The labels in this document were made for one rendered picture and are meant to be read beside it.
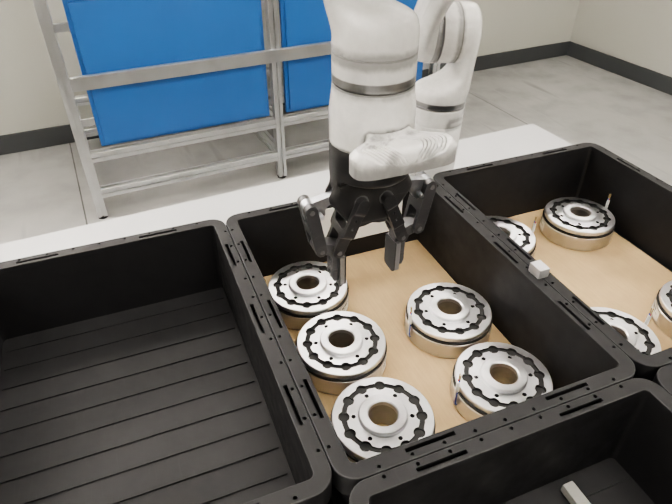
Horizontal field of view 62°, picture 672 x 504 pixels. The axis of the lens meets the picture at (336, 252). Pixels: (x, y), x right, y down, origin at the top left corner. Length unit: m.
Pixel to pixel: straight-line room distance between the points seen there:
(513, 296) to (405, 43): 0.35
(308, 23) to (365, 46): 2.08
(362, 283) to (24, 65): 2.69
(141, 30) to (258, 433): 1.92
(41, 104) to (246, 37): 1.30
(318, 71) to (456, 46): 1.71
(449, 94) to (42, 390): 0.71
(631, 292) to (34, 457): 0.74
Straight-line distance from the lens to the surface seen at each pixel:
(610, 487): 0.62
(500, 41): 4.33
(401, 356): 0.67
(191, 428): 0.62
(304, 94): 2.60
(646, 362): 0.60
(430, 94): 0.95
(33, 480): 0.64
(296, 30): 2.51
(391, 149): 0.44
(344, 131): 0.47
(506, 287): 0.69
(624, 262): 0.90
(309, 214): 0.50
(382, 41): 0.44
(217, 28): 2.40
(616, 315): 0.75
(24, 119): 3.34
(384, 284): 0.76
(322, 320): 0.67
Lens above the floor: 1.32
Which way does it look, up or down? 37 degrees down
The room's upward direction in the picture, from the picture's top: straight up
